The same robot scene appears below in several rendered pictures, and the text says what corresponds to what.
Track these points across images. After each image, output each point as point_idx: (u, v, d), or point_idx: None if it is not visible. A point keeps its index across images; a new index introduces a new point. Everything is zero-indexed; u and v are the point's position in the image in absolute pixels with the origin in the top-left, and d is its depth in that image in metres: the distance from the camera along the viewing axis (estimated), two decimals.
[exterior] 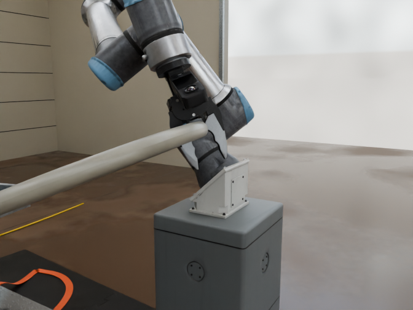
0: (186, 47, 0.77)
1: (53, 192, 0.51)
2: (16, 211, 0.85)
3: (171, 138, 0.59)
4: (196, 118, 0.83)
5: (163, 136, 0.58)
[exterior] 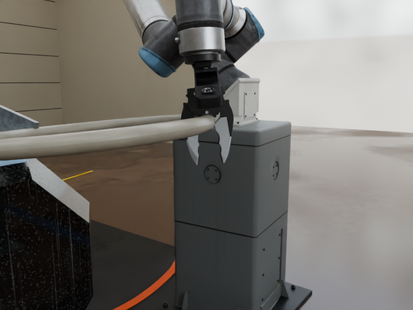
0: (220, 43, 0.75)
1: (39, 156, 0.53)
2: None
3: (166, 133, 0.59)
4: None
5: (158, 128, 0.58)
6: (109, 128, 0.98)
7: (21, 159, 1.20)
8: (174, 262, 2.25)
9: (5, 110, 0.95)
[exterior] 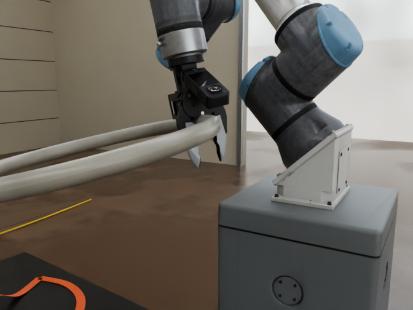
0: (205, 43, 0.75)
1: (102, 177, 0.47)
2: None
3: (209, 131, 0.58)
4: None
5: (203, 128, 0.57)
6: (69, 151, 0.88)
7: None
8: None
9: None
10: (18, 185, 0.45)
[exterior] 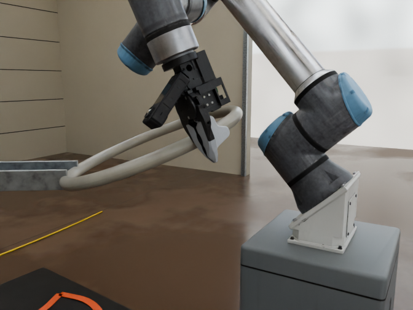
0: (169, 50, 0.71)
1: None
2: None
3: (241, 114, 0.94)
4: (217, 107, 0.78)
5: (238, 112, 0.93)
6: (121, 149, 1.20)
7: None
8: None
9: (37, 162, 1.05)
10: (158, 157, 0.78)
